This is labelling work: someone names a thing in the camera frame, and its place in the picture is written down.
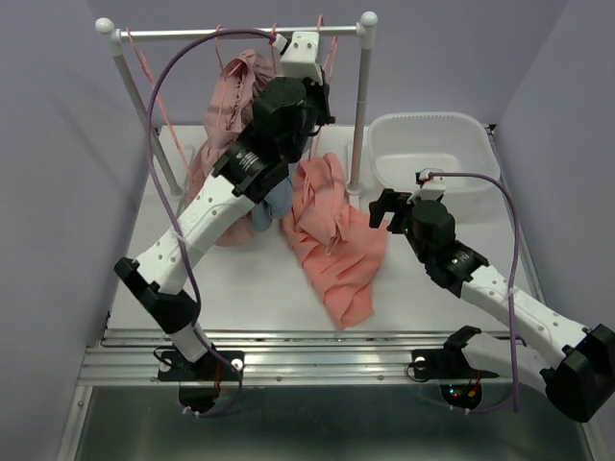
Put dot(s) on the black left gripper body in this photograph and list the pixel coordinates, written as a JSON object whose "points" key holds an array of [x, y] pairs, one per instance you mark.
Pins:
{"points": [[315, 104]]}

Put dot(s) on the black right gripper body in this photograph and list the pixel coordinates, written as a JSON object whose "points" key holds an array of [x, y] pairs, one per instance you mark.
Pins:
{"points": [[408, 228]]}

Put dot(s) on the coral pink skirt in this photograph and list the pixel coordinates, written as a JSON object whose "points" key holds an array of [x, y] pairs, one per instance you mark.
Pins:
{"points": [[333, 241]]}

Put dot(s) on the blue denim skirt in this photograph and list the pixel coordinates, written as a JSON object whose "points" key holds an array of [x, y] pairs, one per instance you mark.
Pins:
{"points": [[275, 205]]}

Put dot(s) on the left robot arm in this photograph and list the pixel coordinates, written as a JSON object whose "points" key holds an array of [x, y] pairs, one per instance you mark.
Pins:
{"points": [[287, 113]]}

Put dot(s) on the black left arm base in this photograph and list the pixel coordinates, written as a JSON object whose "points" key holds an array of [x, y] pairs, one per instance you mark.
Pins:
{"points": [[208, 387]]}

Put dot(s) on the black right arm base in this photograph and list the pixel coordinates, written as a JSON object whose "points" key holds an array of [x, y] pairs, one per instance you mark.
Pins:
{"points": [[462, 389]]}

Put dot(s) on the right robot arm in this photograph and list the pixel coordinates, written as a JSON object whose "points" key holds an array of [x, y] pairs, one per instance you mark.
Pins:
{"points": [[570, 363]]}

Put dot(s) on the pink dress hanger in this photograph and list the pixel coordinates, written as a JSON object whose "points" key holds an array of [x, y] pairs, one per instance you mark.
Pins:
{"points": [[232, 92]]}

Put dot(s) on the white plastic basin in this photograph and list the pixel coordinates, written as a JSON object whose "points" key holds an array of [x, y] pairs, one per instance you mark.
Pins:
{"points": [[397, 145]]}

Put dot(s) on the dusty pink dress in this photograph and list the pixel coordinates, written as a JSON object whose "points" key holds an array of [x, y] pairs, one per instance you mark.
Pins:
{"points": [[258, 71]]}

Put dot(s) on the white clothes rack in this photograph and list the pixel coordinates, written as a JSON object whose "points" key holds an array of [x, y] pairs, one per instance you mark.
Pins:
{"points": [[365, 30]]}

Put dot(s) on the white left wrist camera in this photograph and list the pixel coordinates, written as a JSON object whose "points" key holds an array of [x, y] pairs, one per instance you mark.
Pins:
{"points": [[299, 56]]}

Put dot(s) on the aluminium rail frame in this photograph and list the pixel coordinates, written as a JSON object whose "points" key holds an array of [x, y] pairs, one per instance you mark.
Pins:
{"points": [[310, 392]]}

